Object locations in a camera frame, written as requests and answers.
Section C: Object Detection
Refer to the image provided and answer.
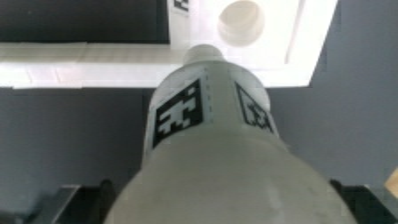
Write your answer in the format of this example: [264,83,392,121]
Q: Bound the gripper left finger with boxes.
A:
[11,179,116,224]

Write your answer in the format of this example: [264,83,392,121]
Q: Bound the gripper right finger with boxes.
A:
[329,179,398,224]

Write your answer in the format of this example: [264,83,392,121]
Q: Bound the white lamp bulb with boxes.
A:
[105,45,358,224]

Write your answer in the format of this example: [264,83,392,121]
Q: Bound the white lamp base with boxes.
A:
[168,0,340,88]

